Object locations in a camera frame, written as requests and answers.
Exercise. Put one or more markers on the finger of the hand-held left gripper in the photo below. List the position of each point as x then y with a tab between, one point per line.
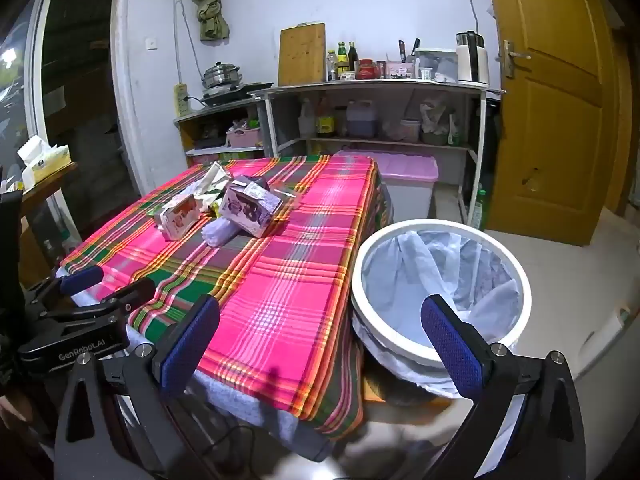
82	280
135	297

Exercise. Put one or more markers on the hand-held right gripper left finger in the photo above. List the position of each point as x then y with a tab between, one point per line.
190	347

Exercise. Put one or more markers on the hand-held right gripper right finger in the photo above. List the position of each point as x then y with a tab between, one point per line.
450	347

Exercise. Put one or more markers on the white round trash bin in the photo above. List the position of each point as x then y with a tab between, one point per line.
517	280

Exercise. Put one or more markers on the white foam net sleeve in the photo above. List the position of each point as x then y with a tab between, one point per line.
220	232

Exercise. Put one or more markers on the pale green wrapper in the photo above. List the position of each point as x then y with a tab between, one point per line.
214	205

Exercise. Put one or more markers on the white paper bag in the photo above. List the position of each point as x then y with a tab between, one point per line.
212	180

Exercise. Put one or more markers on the purple carton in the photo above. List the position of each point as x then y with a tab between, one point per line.
250	207

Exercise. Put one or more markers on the dark purple packet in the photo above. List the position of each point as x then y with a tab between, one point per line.
257	180

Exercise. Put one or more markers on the wooden stool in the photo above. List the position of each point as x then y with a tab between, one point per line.
375	385

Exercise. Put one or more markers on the translucent bin liner bag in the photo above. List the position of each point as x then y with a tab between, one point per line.
400	280

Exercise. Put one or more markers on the wooden side table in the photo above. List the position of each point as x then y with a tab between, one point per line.
45	195

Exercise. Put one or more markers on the pink plaid tablecloth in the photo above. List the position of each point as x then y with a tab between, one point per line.
280	285

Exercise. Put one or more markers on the yellow tissue box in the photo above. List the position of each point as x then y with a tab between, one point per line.
42	157

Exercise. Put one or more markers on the green plastic bottle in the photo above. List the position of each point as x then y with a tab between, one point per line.
480	207

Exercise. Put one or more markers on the white panel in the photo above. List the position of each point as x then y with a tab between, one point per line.
600	345

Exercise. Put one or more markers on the pink snack pack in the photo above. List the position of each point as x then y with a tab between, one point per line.
202	158

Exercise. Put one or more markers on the green snack pack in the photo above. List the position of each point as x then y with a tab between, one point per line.
242	155

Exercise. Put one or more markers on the pink-lidded storage box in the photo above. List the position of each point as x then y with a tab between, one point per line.
405	167

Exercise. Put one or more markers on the pink plastic basket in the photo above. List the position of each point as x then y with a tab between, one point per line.
244	137

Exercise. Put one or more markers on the glass sliding door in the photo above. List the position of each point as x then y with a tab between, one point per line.
75	85

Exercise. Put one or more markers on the yellowed power strip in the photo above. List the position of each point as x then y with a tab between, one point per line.
181	100

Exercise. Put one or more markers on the small yellow shelf unit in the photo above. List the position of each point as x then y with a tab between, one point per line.
220	110

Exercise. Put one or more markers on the small white bucket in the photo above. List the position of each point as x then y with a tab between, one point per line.
410	131

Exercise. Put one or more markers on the black induction cooker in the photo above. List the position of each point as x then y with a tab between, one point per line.
235	94

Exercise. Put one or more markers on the bundle of plastic bags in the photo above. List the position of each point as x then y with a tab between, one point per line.
437	120

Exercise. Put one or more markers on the yellow cooking oil bottle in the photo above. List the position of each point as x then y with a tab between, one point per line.
316	149

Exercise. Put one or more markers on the stainless steel pot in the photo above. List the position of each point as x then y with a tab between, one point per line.
220	76

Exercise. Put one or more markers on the purple plastic jug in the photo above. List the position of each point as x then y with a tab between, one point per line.
361	121

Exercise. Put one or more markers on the white plastic bottle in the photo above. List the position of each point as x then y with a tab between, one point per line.
305	122

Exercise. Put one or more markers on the yellow wooden door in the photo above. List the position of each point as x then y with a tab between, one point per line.
550	110

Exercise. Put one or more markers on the soy sauce bottle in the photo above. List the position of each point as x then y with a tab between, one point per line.
325	120

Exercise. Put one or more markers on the long white shelf unit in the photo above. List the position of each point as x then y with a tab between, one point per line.
380	89

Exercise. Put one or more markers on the pink knife holder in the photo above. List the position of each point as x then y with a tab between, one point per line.
400	70

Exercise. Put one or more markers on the clear plastic container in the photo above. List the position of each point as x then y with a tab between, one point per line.
435	65

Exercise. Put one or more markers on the white electric kettle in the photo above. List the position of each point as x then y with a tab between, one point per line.
472	62

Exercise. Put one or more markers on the red jar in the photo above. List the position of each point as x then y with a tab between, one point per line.
367	69

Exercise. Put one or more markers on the wooden cutting board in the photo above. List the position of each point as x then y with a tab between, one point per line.
301	55

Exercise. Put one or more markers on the hanging green cloth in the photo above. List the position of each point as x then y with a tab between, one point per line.
210	5

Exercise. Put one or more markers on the clear glass bottle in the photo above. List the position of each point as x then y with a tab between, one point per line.
332	66

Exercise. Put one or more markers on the green bottle yellow label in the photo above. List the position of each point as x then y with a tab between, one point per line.
342	62

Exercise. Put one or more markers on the dark sauce bottle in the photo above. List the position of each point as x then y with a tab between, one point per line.
353	57

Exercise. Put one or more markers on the white wall switch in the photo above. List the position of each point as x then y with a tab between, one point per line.
151	43

